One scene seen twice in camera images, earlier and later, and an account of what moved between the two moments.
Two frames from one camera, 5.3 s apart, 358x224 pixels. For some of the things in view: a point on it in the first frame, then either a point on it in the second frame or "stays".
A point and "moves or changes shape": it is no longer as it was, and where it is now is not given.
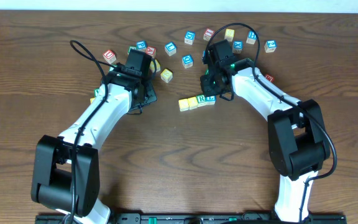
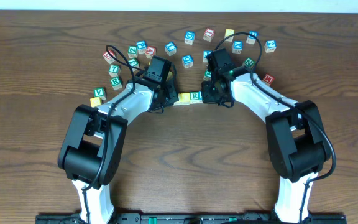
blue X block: x=237 y=46 stays
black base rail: x=196 y=219 stays
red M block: x=270 y=77 stays
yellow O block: x=192 y=102 to x=185 y=98
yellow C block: x=183 y=104 moves or changes shape
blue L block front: x=211 y=99 moves or changes shape
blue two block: x=270 y=46 stays
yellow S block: x=229 y=33 stays
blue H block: x=252 y=37 stays
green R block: x=201 y=99 moves or changes shape
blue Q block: x=189 y=38 stays
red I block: x=208 y=34 stays
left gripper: x=150 y=96 to x=169 y=97
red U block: x=110 y=56 stays
